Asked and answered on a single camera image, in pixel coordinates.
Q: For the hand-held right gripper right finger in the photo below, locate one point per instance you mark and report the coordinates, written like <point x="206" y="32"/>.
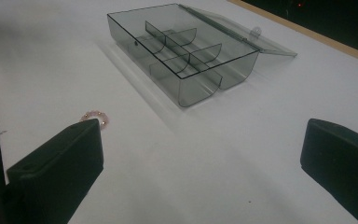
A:
<point x="341" y="158"/>

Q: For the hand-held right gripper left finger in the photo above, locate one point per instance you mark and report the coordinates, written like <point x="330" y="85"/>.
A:
<point x="56" y="168"/>

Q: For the clear grey plastic compartment box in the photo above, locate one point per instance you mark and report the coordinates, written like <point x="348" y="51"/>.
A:
<point x="186" y="49"/>

